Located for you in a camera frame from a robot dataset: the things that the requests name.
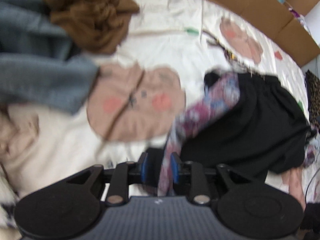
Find flattened cardboard box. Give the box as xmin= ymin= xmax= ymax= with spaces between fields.
xmin=186 ymin=0 xmax=320 ymax=67

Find grey-blue jacket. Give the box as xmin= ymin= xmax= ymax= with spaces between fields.
xmin=0 ymin=0 xmax=100 ymax=115

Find leopard print garment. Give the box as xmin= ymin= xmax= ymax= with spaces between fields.
xmin=305 ymin=70 xmax=320 ymax=128

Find purple refill pouch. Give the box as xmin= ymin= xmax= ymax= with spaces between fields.
xmin=289 ymin=7 xmax=304 ymax=23

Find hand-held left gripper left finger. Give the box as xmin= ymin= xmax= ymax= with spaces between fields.
xmin=66 ymin=152 xmax=149 ymax=205

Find beige garment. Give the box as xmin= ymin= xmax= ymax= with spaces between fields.
xmin=0 ymin=102 xmax=40 ymax=155

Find thin black cable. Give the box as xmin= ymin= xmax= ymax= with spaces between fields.
xmin=302 ymin=166 xmax=320 ymax=205

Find white knit cloth black pattern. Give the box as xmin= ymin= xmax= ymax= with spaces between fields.
xmin=0 ymin=175 xmax=20 ymax=230

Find cream bear print bed sheet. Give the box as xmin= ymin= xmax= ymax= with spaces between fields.
xmin=0 ymin=0 xmax=312 ymax=235

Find black shorts with patterned trim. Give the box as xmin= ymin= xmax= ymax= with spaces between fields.
xmin=145 ymin=66 xmax=318 ymax=197

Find brown crumpled garment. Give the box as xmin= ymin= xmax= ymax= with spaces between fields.
xmin=41 ymin=0 xmax=140 ymax=54

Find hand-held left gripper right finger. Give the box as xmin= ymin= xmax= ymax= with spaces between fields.
xmin=170 ymin=152 xmax=253 ymax=205

